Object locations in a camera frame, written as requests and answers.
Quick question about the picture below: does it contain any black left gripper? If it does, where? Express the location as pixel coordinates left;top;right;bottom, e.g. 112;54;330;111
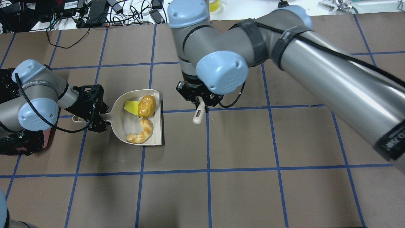
65;84;110;133

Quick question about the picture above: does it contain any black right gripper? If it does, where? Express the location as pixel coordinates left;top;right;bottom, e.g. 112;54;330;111
176;71;224;113

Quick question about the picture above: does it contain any beige hand brush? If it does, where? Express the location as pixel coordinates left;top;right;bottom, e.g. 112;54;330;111
192;96;205;124

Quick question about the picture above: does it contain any beige plastic dustpan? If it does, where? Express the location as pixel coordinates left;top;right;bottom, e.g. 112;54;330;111
72;89;163;147

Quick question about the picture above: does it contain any yellow sponge piece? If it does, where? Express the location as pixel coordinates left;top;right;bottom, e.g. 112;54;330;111
123;100;140;116

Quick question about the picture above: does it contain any twisted croissant bread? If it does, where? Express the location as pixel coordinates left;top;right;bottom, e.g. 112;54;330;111
126;118;153;144

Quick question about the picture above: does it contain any yellow potato-like bread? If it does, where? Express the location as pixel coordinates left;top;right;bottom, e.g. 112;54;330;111
137;95;157;118

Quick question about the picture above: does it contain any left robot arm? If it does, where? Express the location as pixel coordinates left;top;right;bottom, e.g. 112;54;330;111
0;59;109;138

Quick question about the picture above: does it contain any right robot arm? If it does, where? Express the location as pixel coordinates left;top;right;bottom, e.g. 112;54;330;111
167;0;405;172

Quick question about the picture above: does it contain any pink bin with black bag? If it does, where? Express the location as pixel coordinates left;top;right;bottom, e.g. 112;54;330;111
0;69;50;156

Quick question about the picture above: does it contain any yellow tape roll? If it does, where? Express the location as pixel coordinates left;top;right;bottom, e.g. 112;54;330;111
209;0;220;12

